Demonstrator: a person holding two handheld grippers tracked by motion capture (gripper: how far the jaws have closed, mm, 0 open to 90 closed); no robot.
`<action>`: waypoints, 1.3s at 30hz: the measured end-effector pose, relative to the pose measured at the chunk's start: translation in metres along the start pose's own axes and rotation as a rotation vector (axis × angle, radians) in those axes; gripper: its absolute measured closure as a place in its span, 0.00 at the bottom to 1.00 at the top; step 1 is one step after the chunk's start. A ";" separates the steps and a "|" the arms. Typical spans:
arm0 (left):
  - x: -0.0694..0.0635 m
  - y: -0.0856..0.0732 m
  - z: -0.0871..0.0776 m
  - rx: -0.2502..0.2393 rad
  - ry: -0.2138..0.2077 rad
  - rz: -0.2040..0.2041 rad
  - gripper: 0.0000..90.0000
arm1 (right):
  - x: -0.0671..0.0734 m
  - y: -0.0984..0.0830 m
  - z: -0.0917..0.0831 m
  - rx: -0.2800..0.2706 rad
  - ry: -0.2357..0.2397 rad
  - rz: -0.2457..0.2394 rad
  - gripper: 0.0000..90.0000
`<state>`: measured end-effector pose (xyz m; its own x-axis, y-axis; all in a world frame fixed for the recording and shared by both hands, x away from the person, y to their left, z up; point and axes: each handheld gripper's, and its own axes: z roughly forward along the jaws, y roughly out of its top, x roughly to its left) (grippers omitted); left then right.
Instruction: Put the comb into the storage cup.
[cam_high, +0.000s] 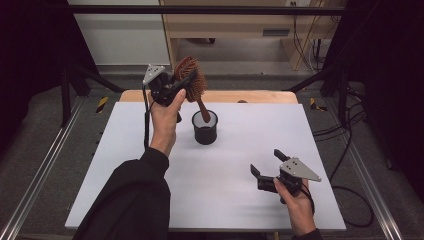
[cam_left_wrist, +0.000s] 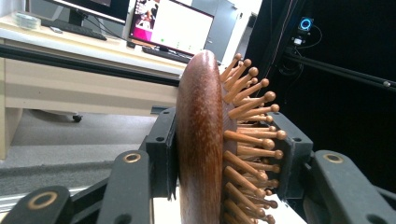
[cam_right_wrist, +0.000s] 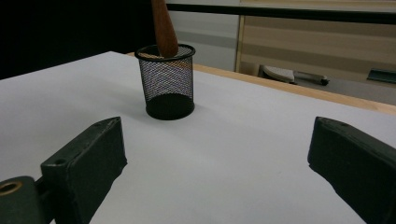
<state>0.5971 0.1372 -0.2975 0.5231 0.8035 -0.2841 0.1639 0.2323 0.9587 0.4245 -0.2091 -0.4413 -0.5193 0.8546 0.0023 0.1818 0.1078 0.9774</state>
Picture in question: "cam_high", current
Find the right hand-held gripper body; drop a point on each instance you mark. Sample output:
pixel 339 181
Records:
pixel 298 170

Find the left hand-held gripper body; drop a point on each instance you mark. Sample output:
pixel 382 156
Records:
pixel 160 86

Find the brown wooden hairbrush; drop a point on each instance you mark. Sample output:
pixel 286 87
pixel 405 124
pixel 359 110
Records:
pixel 200 89

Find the black mesh cup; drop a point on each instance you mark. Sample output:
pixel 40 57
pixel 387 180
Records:
pixel 205 135

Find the person's left hand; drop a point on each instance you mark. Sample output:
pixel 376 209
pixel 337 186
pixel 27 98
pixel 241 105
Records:
pixel 165 123

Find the person's right hand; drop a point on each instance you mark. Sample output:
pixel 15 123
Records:
pixel 300 210

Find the white board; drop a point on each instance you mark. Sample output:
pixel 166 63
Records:
pixel 233 200

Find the yellow black tape marker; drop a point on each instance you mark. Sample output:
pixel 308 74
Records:
pixel 316 105
pixel 102 104

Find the white cabinet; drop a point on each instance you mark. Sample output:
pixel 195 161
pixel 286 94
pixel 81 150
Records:
pixel 123 36

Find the light wooden desk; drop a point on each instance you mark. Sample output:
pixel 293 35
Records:
pixel 233 25

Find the black curtain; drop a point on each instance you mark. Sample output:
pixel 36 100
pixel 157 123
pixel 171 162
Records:
pixel 33 66
pixel 390 83

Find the white power strip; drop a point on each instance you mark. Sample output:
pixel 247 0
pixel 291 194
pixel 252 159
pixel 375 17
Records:
pixel 297 2

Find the black frame strut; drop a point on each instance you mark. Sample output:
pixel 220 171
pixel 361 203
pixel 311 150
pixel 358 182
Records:
pixel 313 80
pixel 96 78

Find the black horizontal frame bar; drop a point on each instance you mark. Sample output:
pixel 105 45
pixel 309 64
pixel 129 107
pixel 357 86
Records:
pixel 200 10

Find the aluminium rail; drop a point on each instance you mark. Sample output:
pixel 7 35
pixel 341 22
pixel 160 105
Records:
pixel 43 166
pixel 370 186

